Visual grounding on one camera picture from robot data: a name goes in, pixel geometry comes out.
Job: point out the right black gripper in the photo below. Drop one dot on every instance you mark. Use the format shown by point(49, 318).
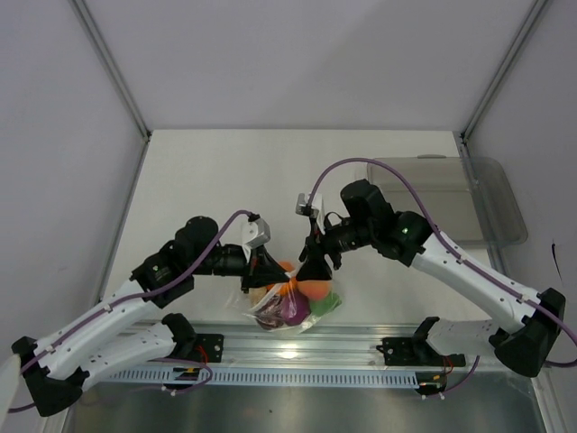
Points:
point(319, 244)

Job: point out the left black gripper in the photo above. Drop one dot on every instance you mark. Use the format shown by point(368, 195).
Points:
point(261, 270)

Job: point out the peach fruit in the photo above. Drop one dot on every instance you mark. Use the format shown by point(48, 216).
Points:
point(314, 290)

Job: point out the small garlic bulb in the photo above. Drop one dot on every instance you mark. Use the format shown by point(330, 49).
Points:
point(256, 295)

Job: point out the orange fruit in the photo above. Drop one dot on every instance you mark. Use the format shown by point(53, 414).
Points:
point(284, 288)

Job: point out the green lettuce leaf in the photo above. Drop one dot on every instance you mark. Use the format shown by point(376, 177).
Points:
point(328, 304)

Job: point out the purple red onion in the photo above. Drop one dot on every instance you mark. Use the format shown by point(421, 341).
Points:
point(295, 309)

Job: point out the clear zip top bag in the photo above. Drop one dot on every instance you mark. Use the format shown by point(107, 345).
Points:
point(240, 304)

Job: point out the red apple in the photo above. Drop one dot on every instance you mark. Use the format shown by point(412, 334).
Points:
point(270, 315)

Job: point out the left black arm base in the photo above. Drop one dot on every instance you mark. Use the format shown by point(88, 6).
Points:
point(207, 349)

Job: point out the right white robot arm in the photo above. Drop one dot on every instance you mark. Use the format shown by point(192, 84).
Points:
point(523, 324)

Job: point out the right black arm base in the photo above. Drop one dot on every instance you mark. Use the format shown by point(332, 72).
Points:
point(404, 351)

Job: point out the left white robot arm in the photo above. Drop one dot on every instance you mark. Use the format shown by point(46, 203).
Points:
point(59, 368)

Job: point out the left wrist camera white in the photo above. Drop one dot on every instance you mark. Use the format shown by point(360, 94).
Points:
point(255, 232)

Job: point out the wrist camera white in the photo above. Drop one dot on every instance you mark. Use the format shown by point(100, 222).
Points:
point(311, 207)
point(255, 232)

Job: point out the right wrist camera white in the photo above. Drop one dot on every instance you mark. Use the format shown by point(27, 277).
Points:
point(311, 207)

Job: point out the aluminium mounting rail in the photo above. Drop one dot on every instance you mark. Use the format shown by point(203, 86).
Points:
point(320, 347)

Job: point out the grey slotted cable duct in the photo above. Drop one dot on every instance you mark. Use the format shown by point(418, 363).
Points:
point(274, 377)

